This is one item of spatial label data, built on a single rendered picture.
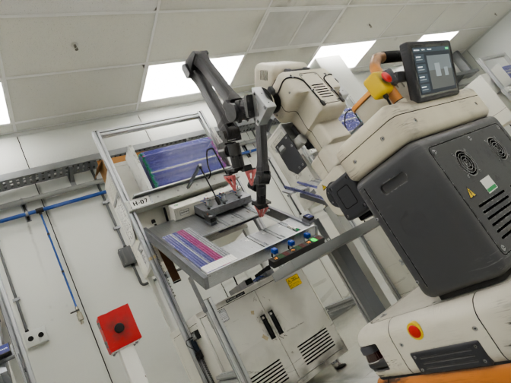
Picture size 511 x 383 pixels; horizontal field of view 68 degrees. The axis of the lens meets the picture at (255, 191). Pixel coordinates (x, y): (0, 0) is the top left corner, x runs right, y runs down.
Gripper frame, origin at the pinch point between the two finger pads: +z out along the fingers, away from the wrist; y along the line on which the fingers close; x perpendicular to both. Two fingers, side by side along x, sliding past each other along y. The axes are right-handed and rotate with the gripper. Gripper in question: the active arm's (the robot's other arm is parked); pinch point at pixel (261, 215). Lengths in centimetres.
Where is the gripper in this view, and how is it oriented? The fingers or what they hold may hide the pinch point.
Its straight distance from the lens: 227.9
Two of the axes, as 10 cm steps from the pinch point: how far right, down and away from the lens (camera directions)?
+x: 6.0, 3.3, -7.2
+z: 0.0, 9.1, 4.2
